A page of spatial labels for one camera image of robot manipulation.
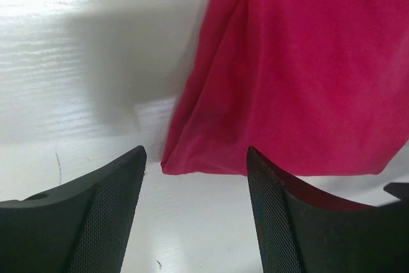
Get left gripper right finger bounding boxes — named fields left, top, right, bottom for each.
left=247, top=147, right=408, bottom=272

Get pink t-shirt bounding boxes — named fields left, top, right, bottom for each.
left=161, top=0, right=408, bottom=176

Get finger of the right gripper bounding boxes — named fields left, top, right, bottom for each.
left=383, top=182, right=409, bottom=199

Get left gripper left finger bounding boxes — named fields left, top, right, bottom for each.
left=1, top=146, right=147, bottom=272

